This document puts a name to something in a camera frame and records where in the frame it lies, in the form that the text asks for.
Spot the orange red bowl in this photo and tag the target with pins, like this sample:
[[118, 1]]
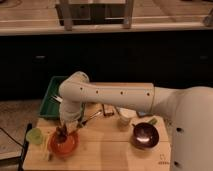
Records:
[[64, 149]]

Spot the green plastic tray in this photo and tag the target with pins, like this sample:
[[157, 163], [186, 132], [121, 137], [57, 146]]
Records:
[[50, 107]]

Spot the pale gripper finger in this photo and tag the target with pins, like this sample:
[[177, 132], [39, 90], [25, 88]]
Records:
[[74, 131]]

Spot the light green plastic cup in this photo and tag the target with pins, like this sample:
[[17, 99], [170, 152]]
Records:
[[34, 136]]

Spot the white brush in tray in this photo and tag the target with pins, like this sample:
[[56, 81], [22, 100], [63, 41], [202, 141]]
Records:
[[57, 98]]

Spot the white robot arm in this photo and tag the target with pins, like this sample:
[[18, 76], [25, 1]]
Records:
[[189, 109]]

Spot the dark brown bowl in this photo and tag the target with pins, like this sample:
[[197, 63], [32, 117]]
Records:
[[144, 136]]

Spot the green vegetable piece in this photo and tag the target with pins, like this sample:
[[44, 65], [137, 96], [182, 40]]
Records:
[[153, 121]]

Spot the white wooden chair frame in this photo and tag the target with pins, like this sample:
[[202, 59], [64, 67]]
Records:
[[94, 12]]

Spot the blue sponge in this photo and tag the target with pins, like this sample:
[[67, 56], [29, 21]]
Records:
[[141, 114]]

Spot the dark grape bunch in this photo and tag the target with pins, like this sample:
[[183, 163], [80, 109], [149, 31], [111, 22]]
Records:
[[61, 134]]

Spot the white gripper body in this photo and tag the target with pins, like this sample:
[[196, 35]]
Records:
[[71, 114]]

